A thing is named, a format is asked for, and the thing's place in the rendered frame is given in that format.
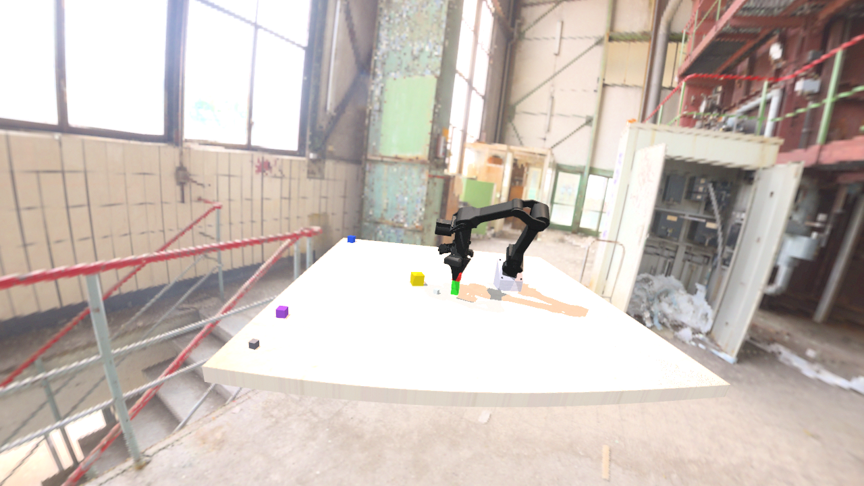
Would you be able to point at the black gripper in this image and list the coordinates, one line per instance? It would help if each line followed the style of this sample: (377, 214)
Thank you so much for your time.
(459, 261)

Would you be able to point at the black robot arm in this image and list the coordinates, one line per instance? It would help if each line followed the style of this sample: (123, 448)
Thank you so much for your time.
(470, 217)

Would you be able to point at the yellow block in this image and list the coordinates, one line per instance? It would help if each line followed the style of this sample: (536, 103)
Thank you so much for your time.
(417, 279)

